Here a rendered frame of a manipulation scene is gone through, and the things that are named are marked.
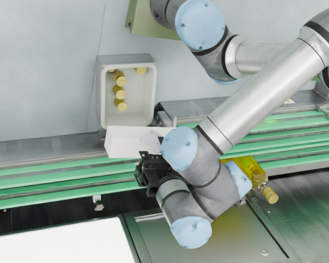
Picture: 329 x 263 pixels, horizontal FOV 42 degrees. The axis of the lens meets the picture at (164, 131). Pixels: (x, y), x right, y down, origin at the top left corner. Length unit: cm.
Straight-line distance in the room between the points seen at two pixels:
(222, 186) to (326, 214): 86
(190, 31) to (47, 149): 61
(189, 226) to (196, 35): 48
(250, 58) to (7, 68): 70
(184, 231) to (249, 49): 49
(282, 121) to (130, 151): 63
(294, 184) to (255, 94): 100
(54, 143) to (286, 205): 85
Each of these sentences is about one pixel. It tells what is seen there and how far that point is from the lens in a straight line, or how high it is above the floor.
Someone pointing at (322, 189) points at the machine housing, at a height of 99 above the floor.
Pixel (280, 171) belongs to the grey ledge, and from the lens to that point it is 176.
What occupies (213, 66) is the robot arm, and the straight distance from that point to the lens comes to 117.
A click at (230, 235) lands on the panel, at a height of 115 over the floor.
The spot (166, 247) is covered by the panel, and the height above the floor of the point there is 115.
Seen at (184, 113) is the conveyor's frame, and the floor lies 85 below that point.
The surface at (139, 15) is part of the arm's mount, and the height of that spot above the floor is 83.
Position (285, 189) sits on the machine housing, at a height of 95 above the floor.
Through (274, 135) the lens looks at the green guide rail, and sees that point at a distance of 159.
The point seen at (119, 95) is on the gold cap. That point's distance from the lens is 137.
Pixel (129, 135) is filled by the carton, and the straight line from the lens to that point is 111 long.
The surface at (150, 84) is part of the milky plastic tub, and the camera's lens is 137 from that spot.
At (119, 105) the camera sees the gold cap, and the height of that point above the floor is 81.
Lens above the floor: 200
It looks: 53 degrees down
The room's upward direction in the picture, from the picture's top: 148 degrees clockwise
